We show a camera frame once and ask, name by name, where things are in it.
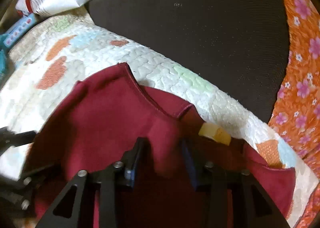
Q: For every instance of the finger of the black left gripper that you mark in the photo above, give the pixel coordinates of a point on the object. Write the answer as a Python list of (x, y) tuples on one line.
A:
[(9, 138)]

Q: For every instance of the white patchwork quilt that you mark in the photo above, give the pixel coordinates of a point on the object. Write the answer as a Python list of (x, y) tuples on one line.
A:
[(69, 47)]

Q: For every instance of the orange floral blanket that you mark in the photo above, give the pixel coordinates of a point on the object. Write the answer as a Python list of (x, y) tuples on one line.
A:
[(296, 112)]

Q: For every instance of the teal card box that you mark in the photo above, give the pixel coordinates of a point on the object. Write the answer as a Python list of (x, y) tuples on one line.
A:
[(17, 31)]

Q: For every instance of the maroon sweater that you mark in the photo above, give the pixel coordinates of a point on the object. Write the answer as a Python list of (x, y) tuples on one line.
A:
[(105, 114)]

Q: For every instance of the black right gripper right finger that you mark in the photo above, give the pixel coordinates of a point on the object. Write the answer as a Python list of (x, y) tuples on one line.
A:
[(233, 198)]

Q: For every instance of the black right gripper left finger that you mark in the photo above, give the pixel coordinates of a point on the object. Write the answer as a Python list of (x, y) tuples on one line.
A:
[(74, 206)]

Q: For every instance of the black cushion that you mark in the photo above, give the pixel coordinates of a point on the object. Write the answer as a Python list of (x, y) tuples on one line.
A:
[(240, 46)]

